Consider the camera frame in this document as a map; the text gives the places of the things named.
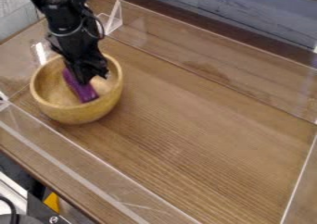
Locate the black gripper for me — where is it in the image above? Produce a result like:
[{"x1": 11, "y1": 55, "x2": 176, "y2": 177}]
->
[{"x1": 47, "y1": 30, "x2": 109, "y2": 83}]

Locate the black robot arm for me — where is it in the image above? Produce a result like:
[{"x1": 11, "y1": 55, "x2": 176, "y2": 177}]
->
[{"x1": 30, "y1": 0, "x2": 109, "y2": 84}]

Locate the purple toy eggplant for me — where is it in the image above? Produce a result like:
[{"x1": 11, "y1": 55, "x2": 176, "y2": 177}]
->
[{"x1": 62, "y1": 68, "x2": 100, "y2": 103}]

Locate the brown wooden bowl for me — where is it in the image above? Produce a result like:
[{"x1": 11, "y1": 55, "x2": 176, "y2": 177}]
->
[{"x1": 30, "y1": 55, "x2": 125, "y2": 125}]

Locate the black cable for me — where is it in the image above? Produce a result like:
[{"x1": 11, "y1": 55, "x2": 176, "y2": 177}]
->
[{"x1": 0, "y1": 195, "x2": 19, "y2": 224}]

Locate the clear acrylic corner bracket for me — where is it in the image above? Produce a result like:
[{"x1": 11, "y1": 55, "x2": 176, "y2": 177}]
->
[{"x1": 97, "y1": 0, "x2": 124, "y2": 36}]

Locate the clear acrylic enclosure wall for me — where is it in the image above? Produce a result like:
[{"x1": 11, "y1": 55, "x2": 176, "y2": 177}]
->
[{"x1": 0, "y1": 2, "x2": 317, "y2": 224}]

